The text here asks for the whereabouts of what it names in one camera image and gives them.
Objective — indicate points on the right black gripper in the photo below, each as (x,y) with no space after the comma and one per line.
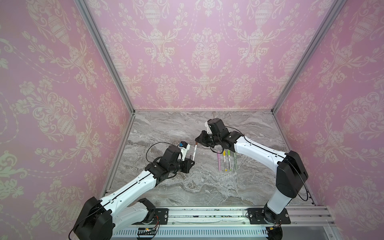
(202,139)

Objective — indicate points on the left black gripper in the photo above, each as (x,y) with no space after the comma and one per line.
(188,165)

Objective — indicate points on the white pen brown tip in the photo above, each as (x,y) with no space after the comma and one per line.
(194,153)

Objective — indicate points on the pink fountain pen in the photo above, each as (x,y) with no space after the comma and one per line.
(219,162)

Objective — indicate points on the white pen yellow tip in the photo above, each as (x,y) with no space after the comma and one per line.
(225,161)

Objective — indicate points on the white pen green tip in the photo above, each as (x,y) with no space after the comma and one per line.
(229,159)

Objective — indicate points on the pale green fountain pen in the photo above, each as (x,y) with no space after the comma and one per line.
(235,161)

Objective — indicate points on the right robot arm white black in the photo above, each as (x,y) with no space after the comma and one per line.
(291,174)

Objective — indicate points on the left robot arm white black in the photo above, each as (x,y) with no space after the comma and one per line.
(101,219)

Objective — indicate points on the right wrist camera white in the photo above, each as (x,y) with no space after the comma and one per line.
(208,128)

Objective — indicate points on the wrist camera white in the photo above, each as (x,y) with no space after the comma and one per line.
(184,147)
(208,128)

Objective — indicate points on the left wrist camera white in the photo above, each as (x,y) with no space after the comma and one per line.
(184,147)

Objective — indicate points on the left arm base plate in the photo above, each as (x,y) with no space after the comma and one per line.
(159,216)

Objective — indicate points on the aluminium front rail frame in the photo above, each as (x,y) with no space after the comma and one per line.
(231,223)

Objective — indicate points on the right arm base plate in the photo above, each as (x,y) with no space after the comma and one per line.
(258,216)

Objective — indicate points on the left corner aluminium post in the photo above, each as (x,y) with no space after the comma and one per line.
(101,46)

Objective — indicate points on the corner aluminium post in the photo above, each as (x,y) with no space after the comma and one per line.
(101,46)
(319,35)

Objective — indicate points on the right corner aluminium post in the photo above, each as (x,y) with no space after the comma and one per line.
(319,35)

